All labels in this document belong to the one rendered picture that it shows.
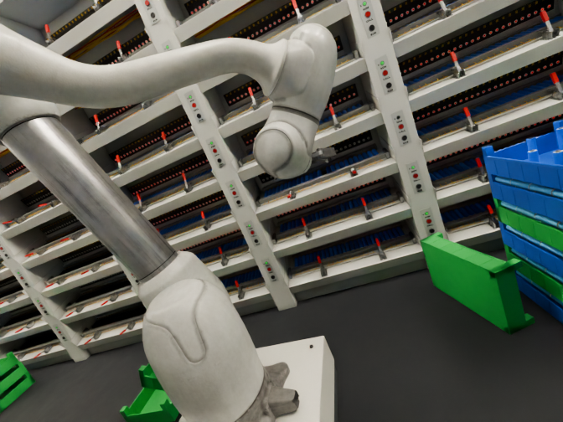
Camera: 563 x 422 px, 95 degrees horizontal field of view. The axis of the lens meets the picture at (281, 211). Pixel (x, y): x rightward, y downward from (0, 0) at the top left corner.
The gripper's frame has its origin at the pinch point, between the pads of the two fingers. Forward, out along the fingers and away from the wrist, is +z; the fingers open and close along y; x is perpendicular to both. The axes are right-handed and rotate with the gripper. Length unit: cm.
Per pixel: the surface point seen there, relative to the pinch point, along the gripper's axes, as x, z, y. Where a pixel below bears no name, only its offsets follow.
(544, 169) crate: -22, -18, 50
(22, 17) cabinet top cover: 109, 5, -96
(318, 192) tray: -9.5, 21.1, -1.3
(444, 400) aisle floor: -68, -20, 14
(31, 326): -27, 26, -196
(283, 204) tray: -9.1, 20.9, -16.9
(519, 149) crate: -18, 4, 58
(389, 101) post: 12.3, 16.2, 33.9
